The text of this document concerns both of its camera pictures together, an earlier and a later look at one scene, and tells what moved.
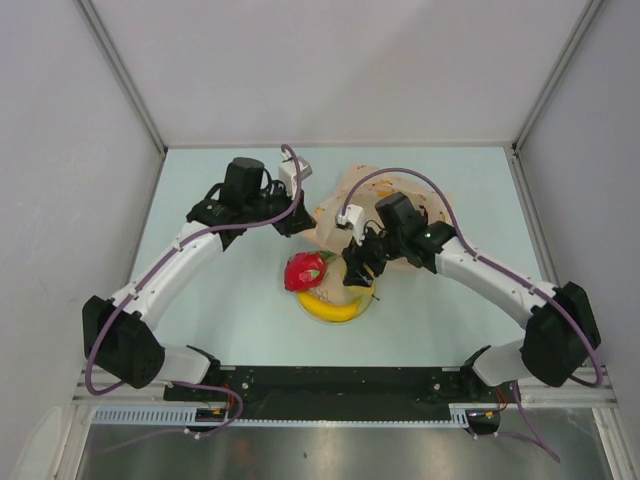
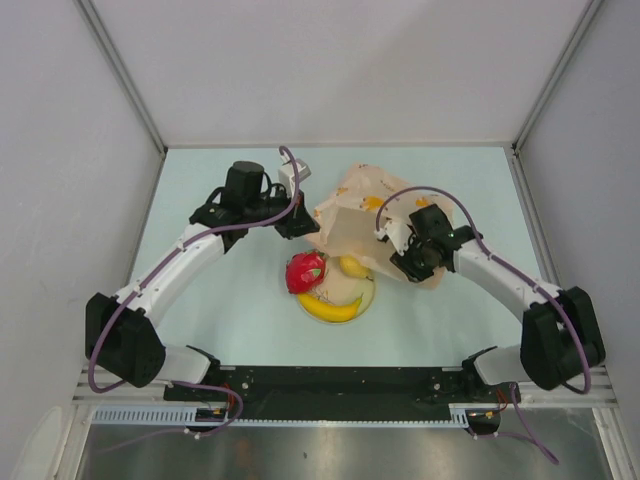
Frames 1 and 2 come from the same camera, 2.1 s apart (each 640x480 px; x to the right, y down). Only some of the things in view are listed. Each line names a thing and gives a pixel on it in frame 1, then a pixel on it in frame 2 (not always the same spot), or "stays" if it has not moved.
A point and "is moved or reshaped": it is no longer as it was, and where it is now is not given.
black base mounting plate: (338, 393) stays
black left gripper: (297, 221) stays
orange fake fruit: (353, 290) is moved or reshaped
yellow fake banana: (328, 310) stays
